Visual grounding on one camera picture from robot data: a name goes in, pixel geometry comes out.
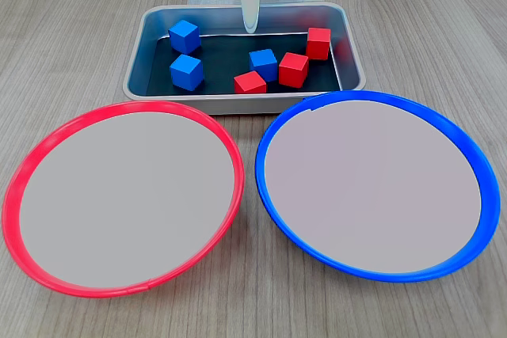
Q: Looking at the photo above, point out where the black tray liner mat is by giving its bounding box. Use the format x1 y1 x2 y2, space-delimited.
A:
145 32 342 97

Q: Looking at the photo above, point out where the red rimmed round dish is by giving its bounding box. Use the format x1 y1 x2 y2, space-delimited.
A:
2 100 245 299

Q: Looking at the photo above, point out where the silver metal tray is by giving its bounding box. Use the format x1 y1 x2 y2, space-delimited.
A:
122 4 368 116

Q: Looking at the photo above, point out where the red wooden cube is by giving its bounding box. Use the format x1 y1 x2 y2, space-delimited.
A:
278 51 310 89
305 27 332 61
233 70 268 95

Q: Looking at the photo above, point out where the blue rimmed round dish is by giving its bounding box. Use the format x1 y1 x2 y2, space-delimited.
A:
255 90 501 283

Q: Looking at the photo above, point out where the blue wooden cube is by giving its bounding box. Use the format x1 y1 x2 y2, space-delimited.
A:
169 54 204 92
168 19 202 55
248 48 279 83

